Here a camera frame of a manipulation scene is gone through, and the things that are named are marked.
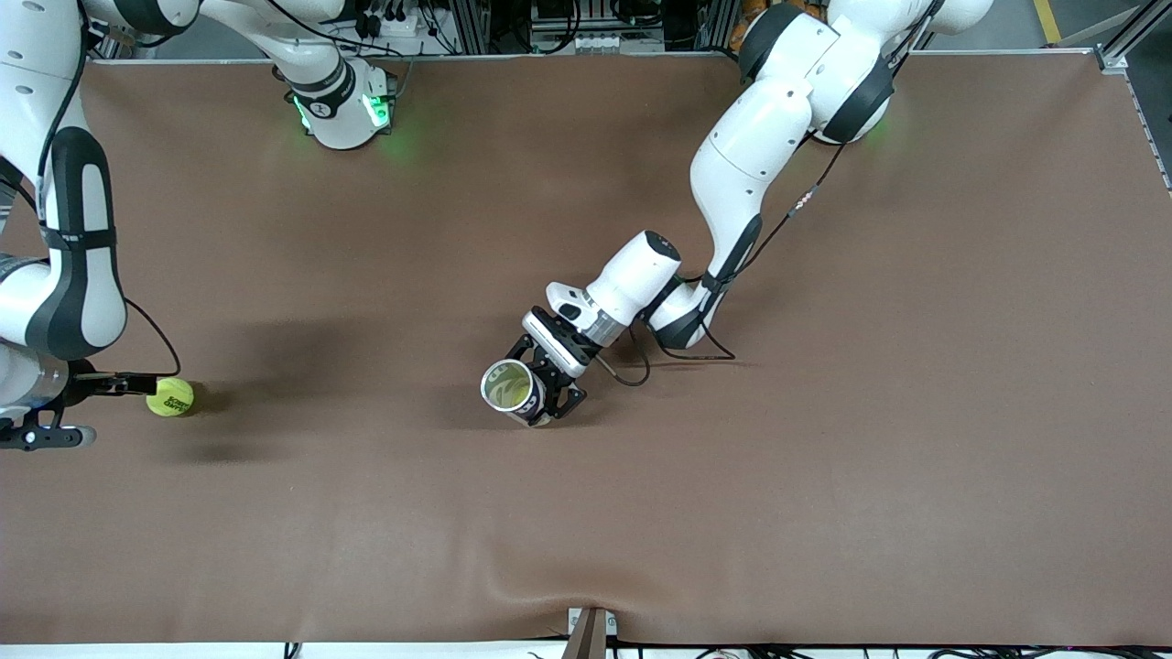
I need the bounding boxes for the yellow tennis ball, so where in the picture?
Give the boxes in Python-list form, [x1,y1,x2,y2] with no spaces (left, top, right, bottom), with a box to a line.
[146,377,196,418]
[490,366,535,410]

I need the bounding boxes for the clear tennis ball can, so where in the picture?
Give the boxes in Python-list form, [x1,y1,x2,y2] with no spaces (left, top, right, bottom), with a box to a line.
[480,359,552,429]

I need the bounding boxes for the brown table mat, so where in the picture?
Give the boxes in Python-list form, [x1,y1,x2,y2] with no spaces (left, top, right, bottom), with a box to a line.
[0,50,1172,646]

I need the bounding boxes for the power strip with black plugs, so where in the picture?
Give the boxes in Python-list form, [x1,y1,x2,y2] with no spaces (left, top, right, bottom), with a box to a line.
[353,0,427,39]

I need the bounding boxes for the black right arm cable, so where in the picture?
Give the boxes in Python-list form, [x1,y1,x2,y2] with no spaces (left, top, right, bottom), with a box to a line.
[37,0,181,378]

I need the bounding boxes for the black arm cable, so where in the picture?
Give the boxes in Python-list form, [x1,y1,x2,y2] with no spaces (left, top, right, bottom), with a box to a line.
[37,0,181,378]
[595,0,944,387]

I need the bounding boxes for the metal mounting post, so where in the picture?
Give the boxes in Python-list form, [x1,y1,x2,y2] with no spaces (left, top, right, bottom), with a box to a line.
[566,606,618,659]

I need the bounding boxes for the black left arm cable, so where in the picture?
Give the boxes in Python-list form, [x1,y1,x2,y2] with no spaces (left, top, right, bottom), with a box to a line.
[595,0,944,387]

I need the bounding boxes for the aluminium rack frame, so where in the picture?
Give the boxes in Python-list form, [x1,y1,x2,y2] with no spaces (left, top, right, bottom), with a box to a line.
[453,0,733,56]

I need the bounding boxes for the aluminium frame profile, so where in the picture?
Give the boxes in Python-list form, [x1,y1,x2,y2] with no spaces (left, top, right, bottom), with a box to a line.
[1094,0,1172,74]

